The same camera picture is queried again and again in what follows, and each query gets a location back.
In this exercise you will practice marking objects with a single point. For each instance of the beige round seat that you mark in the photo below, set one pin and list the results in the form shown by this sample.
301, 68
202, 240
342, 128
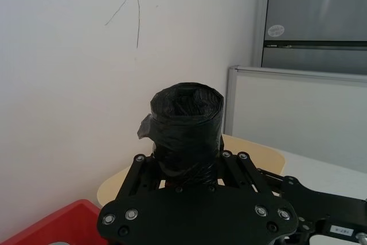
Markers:
258, 153

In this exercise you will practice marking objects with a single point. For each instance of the round white sticker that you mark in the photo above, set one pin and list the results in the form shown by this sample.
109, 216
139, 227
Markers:
275, 30

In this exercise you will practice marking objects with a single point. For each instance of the grey metal cabinet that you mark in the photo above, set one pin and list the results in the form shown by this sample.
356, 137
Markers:
315, 7

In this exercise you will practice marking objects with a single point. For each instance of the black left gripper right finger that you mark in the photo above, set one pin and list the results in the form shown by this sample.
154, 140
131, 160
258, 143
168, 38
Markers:
242, 173

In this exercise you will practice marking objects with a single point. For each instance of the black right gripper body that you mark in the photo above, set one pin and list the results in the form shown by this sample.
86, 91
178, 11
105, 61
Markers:
324, 205

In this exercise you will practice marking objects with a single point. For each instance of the white partition panel grey frame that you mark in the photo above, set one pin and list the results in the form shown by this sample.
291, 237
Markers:
301, 113

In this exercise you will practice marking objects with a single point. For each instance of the black plastic bag roll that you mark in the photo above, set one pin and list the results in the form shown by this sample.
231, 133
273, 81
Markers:
186, 139

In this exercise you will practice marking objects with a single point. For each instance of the red plastic bin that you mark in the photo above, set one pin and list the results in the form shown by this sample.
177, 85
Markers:
57, 222

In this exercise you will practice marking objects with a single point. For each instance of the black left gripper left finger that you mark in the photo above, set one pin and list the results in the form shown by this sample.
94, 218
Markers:
134, 179

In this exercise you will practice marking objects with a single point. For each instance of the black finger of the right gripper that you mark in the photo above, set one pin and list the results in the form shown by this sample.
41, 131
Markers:
271, 180

